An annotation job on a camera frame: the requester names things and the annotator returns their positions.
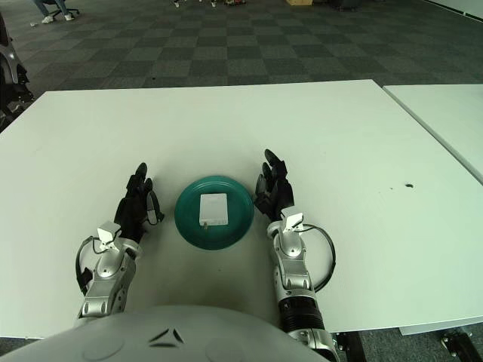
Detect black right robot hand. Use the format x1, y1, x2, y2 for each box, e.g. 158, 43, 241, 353
253, 149, 295, 227

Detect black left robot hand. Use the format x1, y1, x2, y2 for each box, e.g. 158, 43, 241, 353
114, 162, 166, 242

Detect green plate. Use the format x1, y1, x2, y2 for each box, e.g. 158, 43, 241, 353
174, 174, 254, 253

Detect grey robot torso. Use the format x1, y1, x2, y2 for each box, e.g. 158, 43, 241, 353
0, 304, 329, 362

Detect white table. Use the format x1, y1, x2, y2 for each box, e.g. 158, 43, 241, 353
383, 83, 483, 182

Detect black grey office chair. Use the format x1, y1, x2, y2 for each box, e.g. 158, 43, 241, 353
0, 11, 31, 121

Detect seated person legs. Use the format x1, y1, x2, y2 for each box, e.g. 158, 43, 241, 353
32, 0, 73, 24

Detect black rolling chair base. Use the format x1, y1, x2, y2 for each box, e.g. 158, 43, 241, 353
47, 0, 80, 18

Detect black table base with caster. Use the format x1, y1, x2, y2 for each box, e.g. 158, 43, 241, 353
331, 326, 483, 362

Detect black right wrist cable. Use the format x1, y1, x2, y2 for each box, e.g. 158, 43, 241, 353
301, 224, 336, 291

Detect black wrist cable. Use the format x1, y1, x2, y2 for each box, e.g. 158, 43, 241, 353
301, 224, 336, 291
74, 235, 103, 297

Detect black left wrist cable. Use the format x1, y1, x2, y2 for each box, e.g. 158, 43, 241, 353
74, 235, 103, 297

